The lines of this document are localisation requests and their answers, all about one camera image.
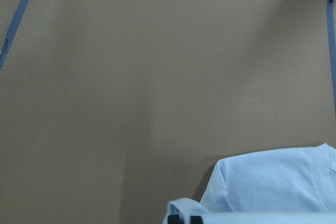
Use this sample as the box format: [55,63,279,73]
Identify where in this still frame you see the light blue t-shirt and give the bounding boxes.
[163,144,335,223]

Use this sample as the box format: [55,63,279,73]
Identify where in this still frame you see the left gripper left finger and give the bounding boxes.
[167,215,181,224]

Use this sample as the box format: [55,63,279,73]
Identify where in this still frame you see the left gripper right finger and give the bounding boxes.
[190,216,203,224]

